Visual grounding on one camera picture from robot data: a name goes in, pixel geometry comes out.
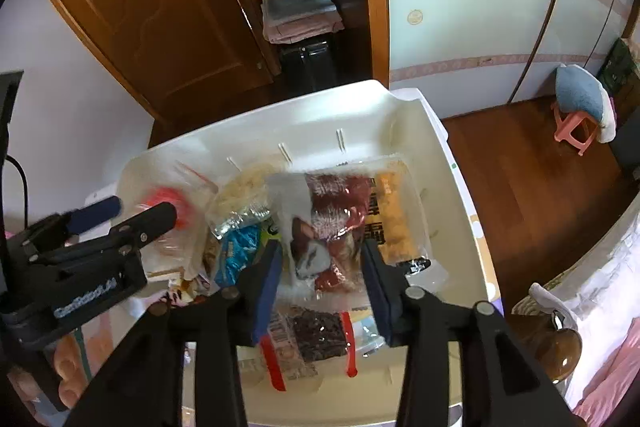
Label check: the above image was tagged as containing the pale rice crisp square pack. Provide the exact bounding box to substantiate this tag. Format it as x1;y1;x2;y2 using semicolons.
205;162;282;239

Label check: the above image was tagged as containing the brown white foil snack pack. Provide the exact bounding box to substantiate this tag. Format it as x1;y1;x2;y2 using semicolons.
267;170;371;312

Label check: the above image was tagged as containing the pastel floral wardrobe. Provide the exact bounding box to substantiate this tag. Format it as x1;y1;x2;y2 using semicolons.
388;0;634;117

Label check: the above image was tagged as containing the pink plastic stool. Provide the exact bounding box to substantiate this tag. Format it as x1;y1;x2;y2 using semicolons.
551;101;599;156

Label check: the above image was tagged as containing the orange biscuit clear pack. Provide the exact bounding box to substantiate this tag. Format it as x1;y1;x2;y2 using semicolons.
352;158;432;275

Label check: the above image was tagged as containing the red label snack clear pack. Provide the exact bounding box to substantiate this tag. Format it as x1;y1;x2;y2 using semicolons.
129;161;218;280

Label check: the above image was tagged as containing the operator left hand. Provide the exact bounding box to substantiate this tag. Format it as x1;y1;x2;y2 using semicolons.
8;324;114;425

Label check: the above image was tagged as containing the dark seaweed snack red-trim pack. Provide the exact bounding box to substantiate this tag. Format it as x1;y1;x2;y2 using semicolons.
258;308;358;392

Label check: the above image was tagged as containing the brown wooden door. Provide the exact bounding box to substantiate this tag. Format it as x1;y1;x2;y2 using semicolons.
51;0;273;127

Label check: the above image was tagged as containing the blue foil snack pack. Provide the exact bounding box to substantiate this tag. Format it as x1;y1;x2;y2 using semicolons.
214;223;262;288

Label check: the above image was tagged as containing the pink bed blanket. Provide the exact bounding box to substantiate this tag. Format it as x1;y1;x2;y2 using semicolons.
574;317;639;426

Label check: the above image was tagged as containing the black bin under shelf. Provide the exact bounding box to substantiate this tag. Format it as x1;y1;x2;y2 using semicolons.
280;39;337;95

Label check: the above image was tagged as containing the brown wooden bedpost knob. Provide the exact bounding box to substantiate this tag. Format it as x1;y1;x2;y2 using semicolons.
506;312;582;384

